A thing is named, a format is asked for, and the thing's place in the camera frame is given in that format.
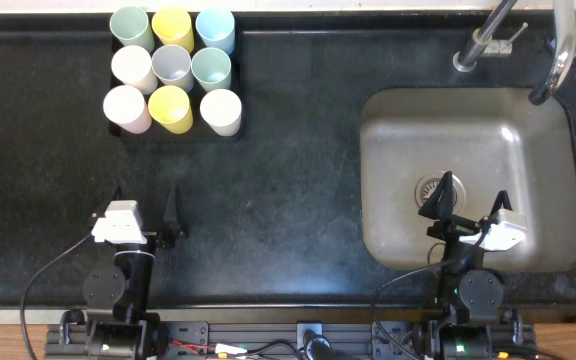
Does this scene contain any steel sink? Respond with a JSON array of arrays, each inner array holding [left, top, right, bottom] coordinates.
[[359, 87, 576, 274]]

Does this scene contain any green cup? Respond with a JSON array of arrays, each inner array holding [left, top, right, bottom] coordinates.
[[190, 46, 233, 93], [109, 5, 156, 53]]

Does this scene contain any steel tap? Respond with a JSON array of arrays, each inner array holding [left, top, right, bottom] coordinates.
[[451, 0, 576, 106]]

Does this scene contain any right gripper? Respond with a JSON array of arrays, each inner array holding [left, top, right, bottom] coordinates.
[[417, 170, 513, 242]]

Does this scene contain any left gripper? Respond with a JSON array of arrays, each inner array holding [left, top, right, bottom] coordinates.
[[111, 184, 189, 249]]

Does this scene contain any white cup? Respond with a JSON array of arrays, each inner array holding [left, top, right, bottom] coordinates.
[[110, 44, 159, 96]]

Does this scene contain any blue cup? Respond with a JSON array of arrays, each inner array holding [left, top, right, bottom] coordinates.
[[195, 7, 237, 56]]

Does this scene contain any pink cup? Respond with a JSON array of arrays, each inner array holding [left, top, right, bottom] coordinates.
[[102, 84, 153, 135]]

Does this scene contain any grey cup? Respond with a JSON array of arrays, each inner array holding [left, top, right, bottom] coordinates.
[[151, 44, 195, 94]]

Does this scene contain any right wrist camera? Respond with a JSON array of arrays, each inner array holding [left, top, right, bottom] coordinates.
[[460, 208, 529, 252]]

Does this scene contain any black tray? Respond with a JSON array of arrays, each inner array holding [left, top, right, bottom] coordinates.
[[107, 14, 243, 144]]

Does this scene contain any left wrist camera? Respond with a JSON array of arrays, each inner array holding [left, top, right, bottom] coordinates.
[[90, 199, 148, 246]]

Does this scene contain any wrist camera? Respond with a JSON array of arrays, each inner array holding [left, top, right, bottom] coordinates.
[[460, 208, 529, 252], [90, 199, 148, 246]]

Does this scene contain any black cable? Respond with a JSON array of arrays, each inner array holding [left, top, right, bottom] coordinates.
[[19, 233, 94, 360], [370, 227, 492, 360]]

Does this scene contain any mounting rail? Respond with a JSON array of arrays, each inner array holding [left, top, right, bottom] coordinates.
[[42, 319, 539, 360]]

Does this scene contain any yellow cup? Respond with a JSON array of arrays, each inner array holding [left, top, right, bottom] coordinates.
[[150, 6, 195, 54], [147, 85, 194, 135]]

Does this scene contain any cream cup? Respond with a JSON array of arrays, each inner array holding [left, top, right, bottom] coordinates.
[[199, 88, 243, 138]]

